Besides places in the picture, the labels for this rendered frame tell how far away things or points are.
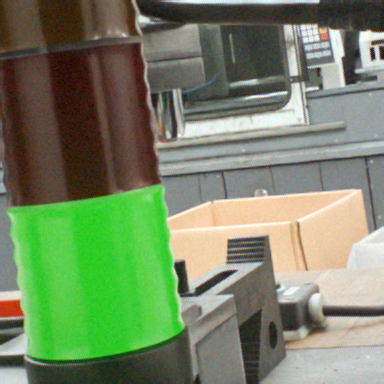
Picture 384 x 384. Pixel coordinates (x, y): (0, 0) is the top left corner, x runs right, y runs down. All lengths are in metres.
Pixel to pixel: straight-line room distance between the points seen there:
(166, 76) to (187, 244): 2.35
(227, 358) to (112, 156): 0.38
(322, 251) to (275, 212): 0.50
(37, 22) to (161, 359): 0.08
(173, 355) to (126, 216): 0.03
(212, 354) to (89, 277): 0.36
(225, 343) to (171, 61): 0.16
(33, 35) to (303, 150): 4.99
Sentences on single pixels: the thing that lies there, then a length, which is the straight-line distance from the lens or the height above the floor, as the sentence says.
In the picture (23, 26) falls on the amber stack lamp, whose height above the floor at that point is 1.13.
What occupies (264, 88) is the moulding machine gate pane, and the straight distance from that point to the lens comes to 5.27.
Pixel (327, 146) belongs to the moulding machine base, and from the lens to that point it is 5.21.
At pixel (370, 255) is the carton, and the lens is 2.81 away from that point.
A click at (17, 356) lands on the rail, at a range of 0.56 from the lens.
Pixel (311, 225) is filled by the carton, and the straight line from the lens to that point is 2.88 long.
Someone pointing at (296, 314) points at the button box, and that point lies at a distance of 0.88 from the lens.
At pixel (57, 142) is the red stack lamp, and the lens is 0.25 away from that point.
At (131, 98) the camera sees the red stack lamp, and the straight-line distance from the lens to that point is 0.26.
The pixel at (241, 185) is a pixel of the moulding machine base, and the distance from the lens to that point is 5.38.
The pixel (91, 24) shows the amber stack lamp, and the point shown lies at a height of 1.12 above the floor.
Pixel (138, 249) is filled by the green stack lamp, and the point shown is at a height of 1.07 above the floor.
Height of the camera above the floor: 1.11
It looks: 3 degrees down
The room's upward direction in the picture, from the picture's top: 8 degrees counter-clockwise
